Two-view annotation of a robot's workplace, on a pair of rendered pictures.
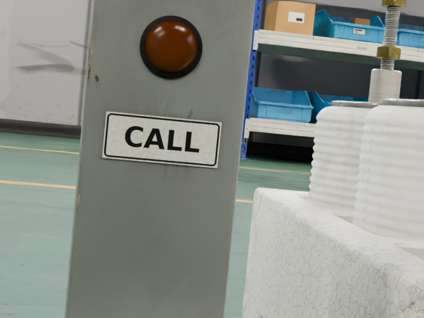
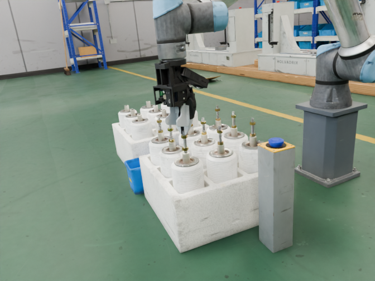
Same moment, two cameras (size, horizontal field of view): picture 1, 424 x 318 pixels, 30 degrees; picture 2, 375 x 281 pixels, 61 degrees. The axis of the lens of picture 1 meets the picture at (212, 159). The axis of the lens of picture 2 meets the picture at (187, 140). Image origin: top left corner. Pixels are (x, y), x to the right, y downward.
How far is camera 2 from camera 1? 1.15 m
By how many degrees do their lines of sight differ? 103
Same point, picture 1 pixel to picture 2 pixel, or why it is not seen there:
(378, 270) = not seen: hidden behind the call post
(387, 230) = (235, 175)
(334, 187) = (201, 181)
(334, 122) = (199, 168)
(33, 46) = not seen: outside the picture
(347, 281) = not seen: hidden behind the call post
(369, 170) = (232, 168)
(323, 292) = (249, 188)
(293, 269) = (228, 195)
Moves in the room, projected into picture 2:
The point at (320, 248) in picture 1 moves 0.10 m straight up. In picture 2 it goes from (244, 183) to (244, 153)
